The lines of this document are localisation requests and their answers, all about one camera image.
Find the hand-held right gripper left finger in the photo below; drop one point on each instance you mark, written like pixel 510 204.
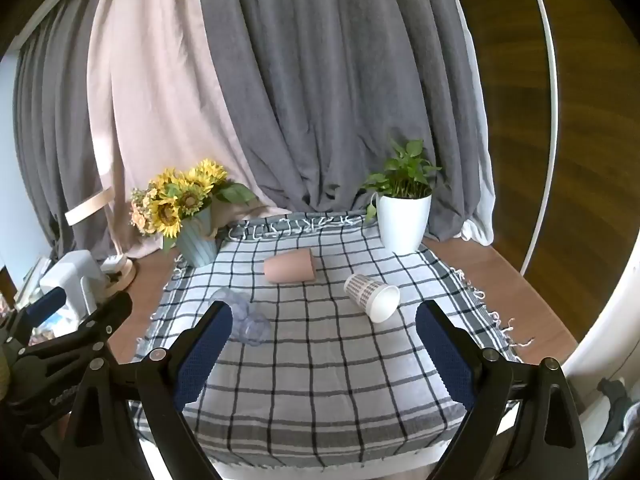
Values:
pixel 205 355

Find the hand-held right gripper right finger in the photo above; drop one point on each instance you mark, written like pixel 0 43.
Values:
pixel 445 355

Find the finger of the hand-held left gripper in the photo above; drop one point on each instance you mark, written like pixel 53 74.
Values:
pixel 107 315
pixel 46 305

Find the clear plastic cup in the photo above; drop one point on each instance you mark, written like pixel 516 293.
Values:
pixel 252 327

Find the white patterned paper cup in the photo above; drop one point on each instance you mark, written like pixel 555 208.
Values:
pixel 372 297

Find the pink cup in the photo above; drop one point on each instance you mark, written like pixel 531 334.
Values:
pixel 290 267

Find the round wooden stand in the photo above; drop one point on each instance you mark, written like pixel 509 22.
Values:
pixel 122 275

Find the white box device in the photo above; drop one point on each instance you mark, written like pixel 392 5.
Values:
pixel 75 270

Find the beige curtain tieback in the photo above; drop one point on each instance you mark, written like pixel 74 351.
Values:
pixel 87 206

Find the blue ribbed vase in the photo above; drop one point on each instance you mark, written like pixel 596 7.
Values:
pixel 197 242

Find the checked tablecloth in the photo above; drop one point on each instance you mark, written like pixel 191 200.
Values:
pixel 325 385

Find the sunflower bouquet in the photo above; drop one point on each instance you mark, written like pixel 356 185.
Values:
pixel 172 200

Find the white plant pot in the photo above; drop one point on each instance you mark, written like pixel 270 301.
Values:
pixel 402 222

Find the white curved furniture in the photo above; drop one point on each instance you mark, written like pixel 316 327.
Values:
pixel 600 340

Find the grey curtain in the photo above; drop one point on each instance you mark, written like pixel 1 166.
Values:
pixel 55 135
pixel 325 85

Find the green leafy plant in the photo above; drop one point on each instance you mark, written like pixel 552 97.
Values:
pixel 400 177

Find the grey cloth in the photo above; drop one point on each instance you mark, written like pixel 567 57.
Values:
pixel 615 425

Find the white sheer curtain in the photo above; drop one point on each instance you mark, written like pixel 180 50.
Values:
pixel 477 160

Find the beige curtain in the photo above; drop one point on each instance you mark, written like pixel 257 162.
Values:
pixel 160 110

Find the white hoop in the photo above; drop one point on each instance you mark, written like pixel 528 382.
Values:
pixel 550 110

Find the white curtain rail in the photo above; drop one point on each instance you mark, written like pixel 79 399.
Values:
pixel 55 2

